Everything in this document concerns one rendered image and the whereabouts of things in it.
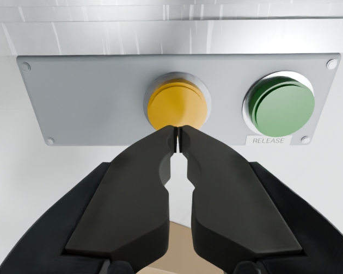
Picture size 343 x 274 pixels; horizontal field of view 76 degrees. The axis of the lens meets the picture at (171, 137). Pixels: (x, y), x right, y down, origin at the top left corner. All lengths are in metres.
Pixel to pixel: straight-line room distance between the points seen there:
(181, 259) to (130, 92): 0.27
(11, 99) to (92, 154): 0.11
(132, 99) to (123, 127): 0.02
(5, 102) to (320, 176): 0.43
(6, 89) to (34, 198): 0.18
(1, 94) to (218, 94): 0.26
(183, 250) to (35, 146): 0.26
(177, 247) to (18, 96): 0.29
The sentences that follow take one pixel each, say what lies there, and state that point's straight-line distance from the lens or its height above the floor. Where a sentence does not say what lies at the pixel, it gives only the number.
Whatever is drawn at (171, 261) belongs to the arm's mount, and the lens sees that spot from 0.35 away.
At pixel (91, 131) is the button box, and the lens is 0.18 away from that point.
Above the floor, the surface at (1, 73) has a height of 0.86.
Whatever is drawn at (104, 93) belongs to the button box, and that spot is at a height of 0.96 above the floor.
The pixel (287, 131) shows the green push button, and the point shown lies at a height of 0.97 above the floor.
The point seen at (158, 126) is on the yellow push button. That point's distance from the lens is 0.15.
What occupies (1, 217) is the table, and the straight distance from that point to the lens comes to 0.48.
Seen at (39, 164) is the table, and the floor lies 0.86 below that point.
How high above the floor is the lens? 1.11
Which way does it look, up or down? 60 degrees down
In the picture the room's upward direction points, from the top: 179 degrees counter-clockwise
